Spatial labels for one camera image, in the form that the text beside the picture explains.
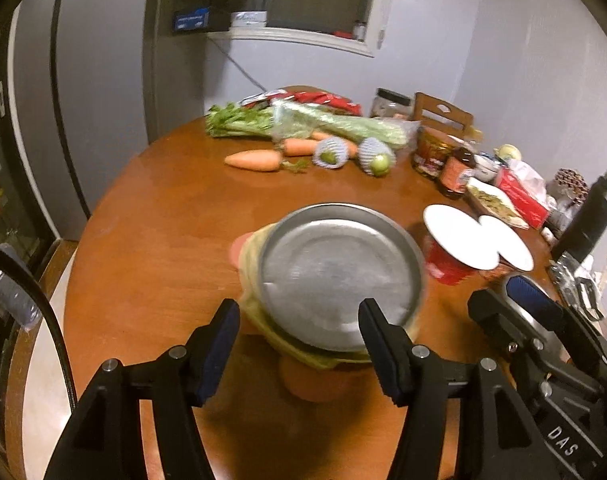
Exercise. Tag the clear plastic bag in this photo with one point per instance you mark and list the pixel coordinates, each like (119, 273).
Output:
(8, 290)

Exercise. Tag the white dish of food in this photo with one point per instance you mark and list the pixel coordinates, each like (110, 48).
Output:
(493, 202)

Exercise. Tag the green fruit in foam net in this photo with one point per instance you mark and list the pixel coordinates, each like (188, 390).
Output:
(378, 162)
(329, 157)

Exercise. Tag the black thermos flask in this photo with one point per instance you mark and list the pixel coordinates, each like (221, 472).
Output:
(588, 215)

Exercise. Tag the brown dotted bundle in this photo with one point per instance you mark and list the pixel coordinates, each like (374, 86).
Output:
(572, 185)

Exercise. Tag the small bottle on windowsill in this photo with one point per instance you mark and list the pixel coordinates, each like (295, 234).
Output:
(359, 30)

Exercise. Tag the red tissue box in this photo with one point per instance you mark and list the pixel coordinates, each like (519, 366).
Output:
(523, 197)

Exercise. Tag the celery bunch in plastic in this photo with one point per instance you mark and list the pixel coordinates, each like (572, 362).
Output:
(333, 122)

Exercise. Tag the black and clear case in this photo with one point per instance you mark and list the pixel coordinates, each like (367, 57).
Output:
(573, 280)

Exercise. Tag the pale yellow roll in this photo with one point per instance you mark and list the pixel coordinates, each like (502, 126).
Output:
(507, 152)

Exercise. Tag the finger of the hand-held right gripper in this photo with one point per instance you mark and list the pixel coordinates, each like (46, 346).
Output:
(498, 315)
(526, 290)

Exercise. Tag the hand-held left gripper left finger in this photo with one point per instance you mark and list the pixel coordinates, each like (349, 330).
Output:
(216, 355)

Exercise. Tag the blue box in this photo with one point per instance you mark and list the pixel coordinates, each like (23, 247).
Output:
(191, 21)

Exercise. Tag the white and blue ceramic bowl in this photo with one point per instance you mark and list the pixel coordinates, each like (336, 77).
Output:
(486, 167)

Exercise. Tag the red bowl with white inside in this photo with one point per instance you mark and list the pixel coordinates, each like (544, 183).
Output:
(458, 232)
(508, 245)

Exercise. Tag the clear jar with dark lid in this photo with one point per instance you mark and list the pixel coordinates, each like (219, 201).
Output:
(391, 105)

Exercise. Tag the round steel plate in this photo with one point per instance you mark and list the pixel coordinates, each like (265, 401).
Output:
(328, 270)

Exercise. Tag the pink bear-shaped plate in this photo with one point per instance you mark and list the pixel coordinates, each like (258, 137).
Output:
(313, 380)

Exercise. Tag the large carrot with leaves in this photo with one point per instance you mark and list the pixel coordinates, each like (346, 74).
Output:
(253, 160)

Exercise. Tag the grey refrigerator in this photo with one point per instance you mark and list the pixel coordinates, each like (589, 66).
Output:
(103, 85)

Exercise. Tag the small carrot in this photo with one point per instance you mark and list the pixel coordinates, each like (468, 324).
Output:
(319, 136)
(301, 146)

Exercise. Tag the yellow shell-shaped plate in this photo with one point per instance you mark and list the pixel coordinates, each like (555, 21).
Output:
(253, 280)

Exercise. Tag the white box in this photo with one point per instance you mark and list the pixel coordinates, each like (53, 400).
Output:
(248, 19)

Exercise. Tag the sauce bottle with orange label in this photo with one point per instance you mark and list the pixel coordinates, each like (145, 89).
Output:
(456, 175)

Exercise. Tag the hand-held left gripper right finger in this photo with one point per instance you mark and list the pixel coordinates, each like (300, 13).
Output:
(383, 355)

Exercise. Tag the glass door cabinet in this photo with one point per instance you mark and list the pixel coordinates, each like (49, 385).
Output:
(1, 185)

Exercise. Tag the red sauce jar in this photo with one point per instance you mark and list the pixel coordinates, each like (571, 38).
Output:
(431, 157)

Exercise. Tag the steel bowl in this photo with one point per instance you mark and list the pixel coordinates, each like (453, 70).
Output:
(526, 317)

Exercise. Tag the red snack packet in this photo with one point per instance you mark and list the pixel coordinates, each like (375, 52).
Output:
(323, 97)

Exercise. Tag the wooden chair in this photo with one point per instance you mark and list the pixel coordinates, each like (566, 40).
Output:
(443, 112)

